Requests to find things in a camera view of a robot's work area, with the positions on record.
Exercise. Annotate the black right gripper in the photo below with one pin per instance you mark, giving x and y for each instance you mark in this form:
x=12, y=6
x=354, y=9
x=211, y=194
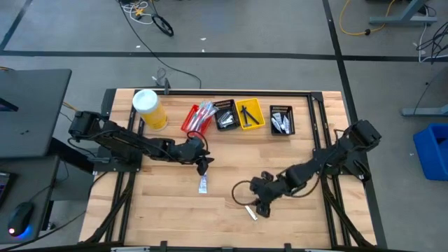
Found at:
x=271, y=189

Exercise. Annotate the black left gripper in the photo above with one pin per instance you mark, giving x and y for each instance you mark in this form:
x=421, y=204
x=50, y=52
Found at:
x=192, y=150

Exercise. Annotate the green toothbrush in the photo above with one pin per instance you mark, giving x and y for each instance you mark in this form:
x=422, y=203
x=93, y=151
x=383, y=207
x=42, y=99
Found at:
x=193, y=120

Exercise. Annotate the small clear packet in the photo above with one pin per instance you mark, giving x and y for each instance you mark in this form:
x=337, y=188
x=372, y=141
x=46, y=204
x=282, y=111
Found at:
x=227, y=123

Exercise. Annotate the dark blue disposable razor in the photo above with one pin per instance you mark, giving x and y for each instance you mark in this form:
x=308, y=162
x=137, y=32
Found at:
x=253, y=119

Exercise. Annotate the toothpaste tube with red end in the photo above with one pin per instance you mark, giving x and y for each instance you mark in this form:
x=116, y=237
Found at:
x=276, y=125

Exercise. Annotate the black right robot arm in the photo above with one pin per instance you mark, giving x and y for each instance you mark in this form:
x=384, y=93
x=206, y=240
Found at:
x=332, y=157

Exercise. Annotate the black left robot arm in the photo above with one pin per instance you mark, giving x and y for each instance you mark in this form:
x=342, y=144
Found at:
x=122, y=141

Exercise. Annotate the red plastic basket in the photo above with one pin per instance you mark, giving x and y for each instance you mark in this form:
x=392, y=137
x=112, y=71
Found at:
x=186, y=124

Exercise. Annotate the black plastic basket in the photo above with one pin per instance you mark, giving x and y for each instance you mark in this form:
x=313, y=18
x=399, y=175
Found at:
x=224, y=103
x=281, y=109

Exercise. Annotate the yellow plastic basket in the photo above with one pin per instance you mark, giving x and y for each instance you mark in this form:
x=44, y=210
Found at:
x=257, y=106

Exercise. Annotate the yellow wipes canister white lid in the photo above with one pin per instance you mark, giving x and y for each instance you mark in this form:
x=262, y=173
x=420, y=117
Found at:
x=145, y=101

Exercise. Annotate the dark grey desk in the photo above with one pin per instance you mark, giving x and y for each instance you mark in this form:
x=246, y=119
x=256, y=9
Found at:
x=31, y=182

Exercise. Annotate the black desk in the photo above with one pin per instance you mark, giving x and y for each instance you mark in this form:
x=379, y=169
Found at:
x=35, y=115

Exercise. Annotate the blue plastic bin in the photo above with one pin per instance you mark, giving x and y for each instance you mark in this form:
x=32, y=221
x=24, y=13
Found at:
x=432, y=154

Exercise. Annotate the grey table foot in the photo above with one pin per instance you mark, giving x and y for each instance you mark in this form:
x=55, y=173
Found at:
x=425, y=111

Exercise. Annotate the black computer mouse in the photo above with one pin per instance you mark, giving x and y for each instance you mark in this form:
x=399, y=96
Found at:
x=21, y=217

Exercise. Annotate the black keyboard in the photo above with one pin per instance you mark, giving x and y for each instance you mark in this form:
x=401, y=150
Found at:
x=4, y=187

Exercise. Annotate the grey table base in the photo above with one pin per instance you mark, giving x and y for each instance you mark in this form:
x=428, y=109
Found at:
x=402, y=20

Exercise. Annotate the black camera clamp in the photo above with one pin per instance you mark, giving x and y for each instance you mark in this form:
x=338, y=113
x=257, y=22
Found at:
x=166, y=85

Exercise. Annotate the black metal table frame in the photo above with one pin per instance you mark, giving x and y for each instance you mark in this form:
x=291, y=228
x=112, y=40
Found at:
x=280, y=93

